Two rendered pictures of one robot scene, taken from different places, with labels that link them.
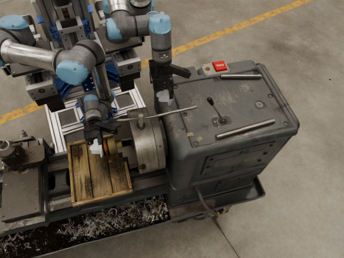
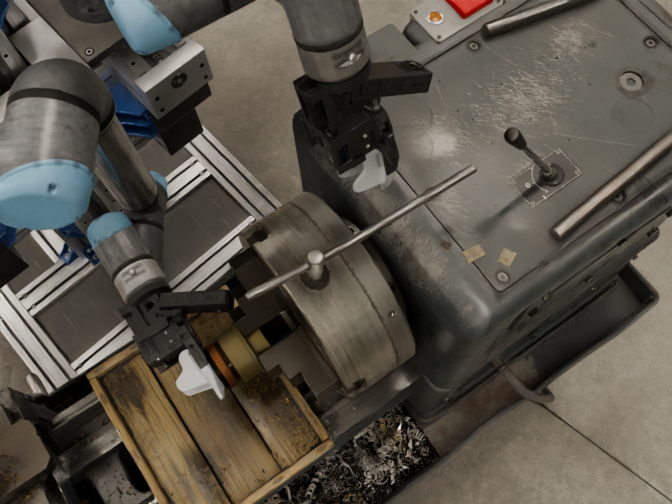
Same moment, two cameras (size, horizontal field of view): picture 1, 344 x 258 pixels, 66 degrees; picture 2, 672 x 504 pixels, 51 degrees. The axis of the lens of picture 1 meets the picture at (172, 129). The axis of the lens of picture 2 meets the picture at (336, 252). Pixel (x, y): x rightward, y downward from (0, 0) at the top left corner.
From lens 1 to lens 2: 0.34 m
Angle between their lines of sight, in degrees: 11
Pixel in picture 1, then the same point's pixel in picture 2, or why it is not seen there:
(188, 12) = not seen: outside the picture
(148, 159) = (370, 362)
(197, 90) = (435, 102)
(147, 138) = (350, 308)
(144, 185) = (356, 410)
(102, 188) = (246, 467)
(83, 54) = (54, 124)
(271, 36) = not seen: outside the picture
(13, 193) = not seen: outside the picture
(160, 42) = (331, 21)
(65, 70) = (23, 201)
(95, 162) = (192, 399)
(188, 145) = (483, 291)
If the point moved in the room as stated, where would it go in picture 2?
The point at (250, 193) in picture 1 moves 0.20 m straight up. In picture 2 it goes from (615, 306) to (647, 278)
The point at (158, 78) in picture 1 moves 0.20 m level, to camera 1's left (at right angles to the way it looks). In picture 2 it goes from (344, 131) to (171, 175)
